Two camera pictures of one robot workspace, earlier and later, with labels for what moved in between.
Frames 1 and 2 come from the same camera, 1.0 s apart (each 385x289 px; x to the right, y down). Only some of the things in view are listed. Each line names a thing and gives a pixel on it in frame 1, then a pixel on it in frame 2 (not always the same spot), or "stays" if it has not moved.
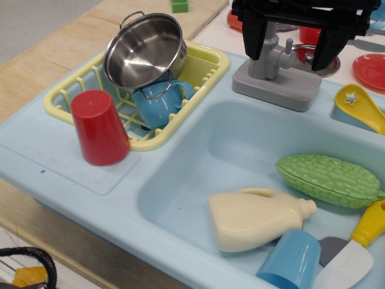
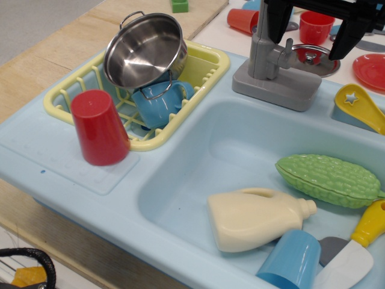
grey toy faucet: x=260 y=79 stays
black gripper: x=343 y=20 → x=363 y=17
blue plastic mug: x=153 y=104 stays
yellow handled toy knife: x=349 y=265 stays
